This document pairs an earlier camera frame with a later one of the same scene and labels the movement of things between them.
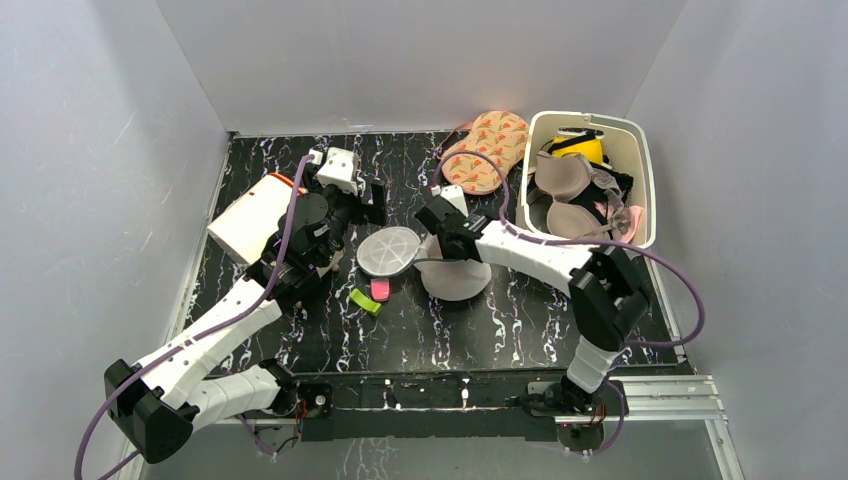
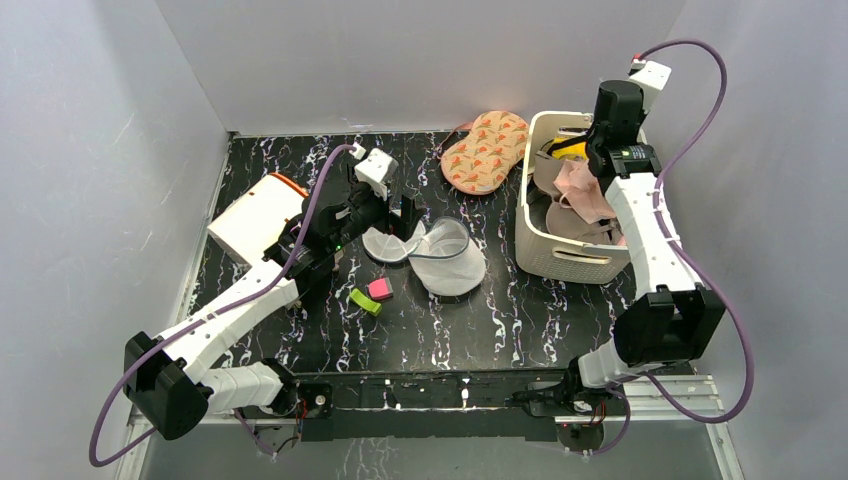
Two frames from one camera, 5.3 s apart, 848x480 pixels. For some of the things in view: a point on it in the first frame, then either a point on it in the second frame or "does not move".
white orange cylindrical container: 246,225 does not move
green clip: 372,307 does not move
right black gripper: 433,221 -> 602,142
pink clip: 380,289 does not move
